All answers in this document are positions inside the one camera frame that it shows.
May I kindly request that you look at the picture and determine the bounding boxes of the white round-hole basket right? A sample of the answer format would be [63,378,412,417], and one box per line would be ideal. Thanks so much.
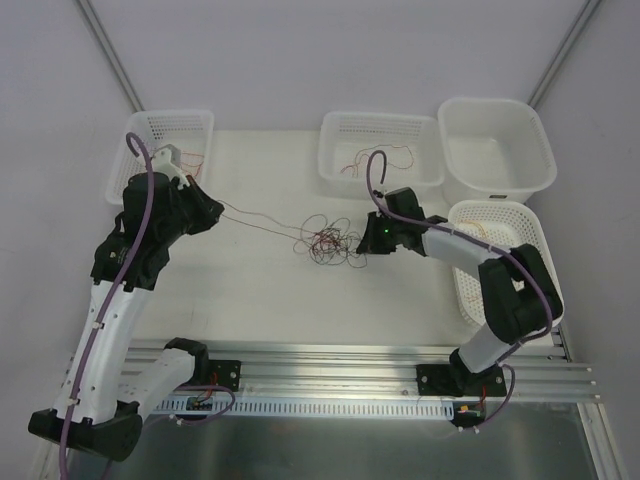
[448,200,563,330]

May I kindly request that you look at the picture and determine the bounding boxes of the multicolour cable bundle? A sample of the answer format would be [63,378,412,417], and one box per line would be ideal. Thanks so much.
[219,202,371,271]

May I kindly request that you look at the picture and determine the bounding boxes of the aluminium frame post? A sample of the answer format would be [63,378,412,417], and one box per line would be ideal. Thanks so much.
[527,0,605,110]
[73,0,144,113]

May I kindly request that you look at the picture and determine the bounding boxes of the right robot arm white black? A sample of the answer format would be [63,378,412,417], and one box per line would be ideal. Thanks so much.
[357,187,564,397]

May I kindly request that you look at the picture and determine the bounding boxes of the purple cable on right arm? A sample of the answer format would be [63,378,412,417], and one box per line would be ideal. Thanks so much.
[367,149,554,441]

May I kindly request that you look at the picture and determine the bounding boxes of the white perforated basket left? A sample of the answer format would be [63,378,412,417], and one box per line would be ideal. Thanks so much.
[105,109,214,206]

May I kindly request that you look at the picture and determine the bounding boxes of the white slotted cable duct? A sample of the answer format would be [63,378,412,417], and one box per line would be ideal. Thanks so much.
[153,395,454,421]

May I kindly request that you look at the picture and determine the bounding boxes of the white perforated basket middle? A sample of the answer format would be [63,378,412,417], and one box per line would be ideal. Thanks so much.
[317,111,445,199]

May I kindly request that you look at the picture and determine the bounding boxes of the left aluminium frame post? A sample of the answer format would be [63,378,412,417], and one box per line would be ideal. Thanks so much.
[73,0,144,113]

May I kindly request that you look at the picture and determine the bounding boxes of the white perforated basket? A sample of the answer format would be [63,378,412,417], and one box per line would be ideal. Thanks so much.
[105,109,214,206]
[317,111,445,199]

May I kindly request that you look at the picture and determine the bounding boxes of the red white-banded cable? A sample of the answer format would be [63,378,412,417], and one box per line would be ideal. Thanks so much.
[339,144,417,177]

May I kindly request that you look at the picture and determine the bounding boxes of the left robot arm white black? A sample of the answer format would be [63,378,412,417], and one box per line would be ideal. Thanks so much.
[28,172,224,462]

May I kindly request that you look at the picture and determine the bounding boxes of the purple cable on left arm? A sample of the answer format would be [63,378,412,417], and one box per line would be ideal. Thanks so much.
[58,132,236,480]

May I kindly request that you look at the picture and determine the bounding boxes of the aluminium mounting rail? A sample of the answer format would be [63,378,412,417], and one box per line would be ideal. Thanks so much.
[64,341,599,401]

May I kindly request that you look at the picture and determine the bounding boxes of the white solid plastic tub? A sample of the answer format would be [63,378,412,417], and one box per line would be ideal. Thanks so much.
[437,97,557,205]

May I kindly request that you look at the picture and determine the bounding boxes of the orange cable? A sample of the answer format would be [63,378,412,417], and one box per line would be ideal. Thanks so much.
[457,217,501,241]

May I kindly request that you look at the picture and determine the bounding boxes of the right aluminium frame post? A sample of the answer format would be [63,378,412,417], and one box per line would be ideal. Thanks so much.
[527,0,605,110]

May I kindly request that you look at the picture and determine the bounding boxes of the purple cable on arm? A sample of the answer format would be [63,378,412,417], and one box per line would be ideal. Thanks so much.
[58,132,236,480]
[367,149,554,441]

